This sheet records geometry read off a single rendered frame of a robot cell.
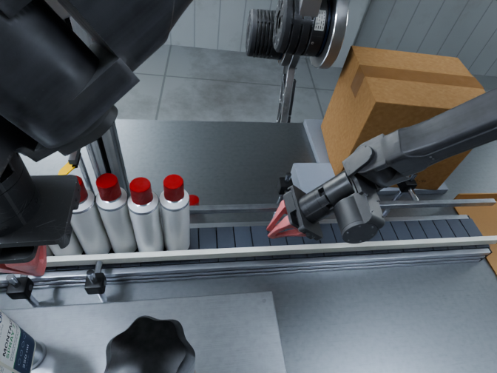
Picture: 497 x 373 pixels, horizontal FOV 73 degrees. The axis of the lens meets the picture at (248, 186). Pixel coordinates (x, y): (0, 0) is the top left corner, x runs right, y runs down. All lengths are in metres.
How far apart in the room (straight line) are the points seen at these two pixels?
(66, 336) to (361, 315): 0.56
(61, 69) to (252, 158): 0.81
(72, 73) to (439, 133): 0.46
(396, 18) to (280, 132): 2.44
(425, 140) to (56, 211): 0.47
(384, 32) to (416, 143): 2.89
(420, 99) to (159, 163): 0.65
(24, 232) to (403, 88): 0.77
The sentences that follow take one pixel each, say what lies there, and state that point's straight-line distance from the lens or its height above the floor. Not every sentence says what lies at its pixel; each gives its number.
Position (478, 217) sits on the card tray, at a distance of 1.12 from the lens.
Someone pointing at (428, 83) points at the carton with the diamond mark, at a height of 1.12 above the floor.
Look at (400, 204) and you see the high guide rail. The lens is 0.82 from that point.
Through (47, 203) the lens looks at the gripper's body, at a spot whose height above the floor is 1.28.
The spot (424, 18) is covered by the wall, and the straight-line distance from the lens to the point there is 3.49.
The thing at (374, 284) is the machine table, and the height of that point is 0.83.
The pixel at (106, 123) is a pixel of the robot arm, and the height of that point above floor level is 1.38.
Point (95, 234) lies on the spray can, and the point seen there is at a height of 0.97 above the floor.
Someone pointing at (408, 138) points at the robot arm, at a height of 1.21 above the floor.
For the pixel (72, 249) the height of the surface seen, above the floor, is 0.92.
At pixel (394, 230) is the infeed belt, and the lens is 0.88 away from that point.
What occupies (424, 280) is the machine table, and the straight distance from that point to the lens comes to 0.91.
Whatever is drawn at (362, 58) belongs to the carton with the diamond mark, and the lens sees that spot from 0.93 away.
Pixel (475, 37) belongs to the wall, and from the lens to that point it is 3.83.
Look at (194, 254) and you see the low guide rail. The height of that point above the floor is 0.91.
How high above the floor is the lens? 1.51
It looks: 49 degrees down
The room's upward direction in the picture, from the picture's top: 11 degrees clockwise
